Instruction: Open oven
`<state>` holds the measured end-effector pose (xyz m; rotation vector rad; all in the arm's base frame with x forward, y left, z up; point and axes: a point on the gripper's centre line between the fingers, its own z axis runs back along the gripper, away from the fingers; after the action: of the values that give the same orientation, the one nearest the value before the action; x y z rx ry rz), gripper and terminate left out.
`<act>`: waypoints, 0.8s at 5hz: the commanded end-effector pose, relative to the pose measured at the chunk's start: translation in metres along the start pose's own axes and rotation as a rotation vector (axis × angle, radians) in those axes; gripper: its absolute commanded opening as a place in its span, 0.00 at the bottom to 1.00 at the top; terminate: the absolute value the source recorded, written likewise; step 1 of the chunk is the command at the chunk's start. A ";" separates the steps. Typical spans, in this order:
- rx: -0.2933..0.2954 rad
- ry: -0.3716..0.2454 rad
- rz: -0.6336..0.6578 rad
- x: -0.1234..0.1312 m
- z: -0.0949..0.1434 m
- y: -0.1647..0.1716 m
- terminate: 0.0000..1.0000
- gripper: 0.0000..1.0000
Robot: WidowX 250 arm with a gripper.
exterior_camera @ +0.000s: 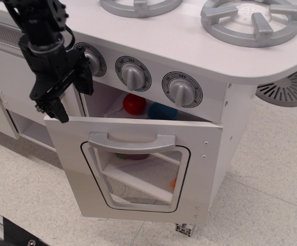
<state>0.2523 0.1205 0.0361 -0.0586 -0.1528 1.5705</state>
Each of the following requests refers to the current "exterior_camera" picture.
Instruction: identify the grey middle oven knob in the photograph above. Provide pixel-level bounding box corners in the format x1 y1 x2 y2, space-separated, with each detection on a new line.
115 56 152 92

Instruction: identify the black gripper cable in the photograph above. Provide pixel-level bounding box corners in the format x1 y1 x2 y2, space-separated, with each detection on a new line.
61 24 76 51

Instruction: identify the grey vent grille panel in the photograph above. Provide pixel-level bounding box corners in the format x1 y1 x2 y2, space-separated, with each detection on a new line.
0 23 23 48

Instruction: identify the white left cupboard door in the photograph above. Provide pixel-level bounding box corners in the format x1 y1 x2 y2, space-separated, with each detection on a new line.
0 50 45 126

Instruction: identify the white toy kitchen cabinet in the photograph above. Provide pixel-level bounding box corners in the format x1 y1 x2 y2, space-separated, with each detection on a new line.
0 0 297 225

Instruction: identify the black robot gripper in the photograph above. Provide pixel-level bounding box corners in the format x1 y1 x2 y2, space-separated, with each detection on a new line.
19 35 93 123

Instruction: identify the grey left stove burner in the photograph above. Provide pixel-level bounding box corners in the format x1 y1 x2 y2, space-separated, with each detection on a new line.
99 0 182 18

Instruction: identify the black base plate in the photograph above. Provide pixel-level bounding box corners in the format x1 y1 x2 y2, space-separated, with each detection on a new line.
0 217 48 246

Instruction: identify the grey round vent disc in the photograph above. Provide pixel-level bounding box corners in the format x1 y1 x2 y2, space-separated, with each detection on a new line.
256 71 297 107

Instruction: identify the grey stove burner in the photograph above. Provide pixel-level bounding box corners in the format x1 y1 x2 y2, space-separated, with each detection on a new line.
201 1 297 48
99 0 182 18

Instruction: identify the white oven door with window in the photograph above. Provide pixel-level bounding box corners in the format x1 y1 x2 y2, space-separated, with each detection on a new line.
45 117 223 224

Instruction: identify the grey right oven knob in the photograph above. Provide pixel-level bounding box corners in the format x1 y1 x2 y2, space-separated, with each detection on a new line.
162 72 203 108

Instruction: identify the aluminium extrusion frame foot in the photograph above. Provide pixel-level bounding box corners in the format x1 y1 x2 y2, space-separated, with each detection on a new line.
175 223 196 237

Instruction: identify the grey left oven knob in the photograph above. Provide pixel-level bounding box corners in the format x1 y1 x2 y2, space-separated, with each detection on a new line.
74 43 107 77

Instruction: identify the red toy ball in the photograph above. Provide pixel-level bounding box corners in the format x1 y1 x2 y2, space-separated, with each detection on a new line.
123 94 146 115

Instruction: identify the blue toy bowl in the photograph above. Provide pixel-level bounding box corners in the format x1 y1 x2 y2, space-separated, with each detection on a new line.
147 102 178 120

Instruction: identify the grey oven door handle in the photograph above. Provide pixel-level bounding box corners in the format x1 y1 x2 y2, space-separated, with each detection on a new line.
88 132 176 155

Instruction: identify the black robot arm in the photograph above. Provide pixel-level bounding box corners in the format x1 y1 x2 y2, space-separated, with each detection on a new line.
4 1 94 123

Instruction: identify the grey right stove burner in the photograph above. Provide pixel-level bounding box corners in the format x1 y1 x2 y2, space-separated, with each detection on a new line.
201 1 297 48

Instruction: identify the grey oven knob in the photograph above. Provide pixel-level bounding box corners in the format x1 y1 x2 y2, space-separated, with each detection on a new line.
162 72 203 108
74 43 107 77
115 56 152 92

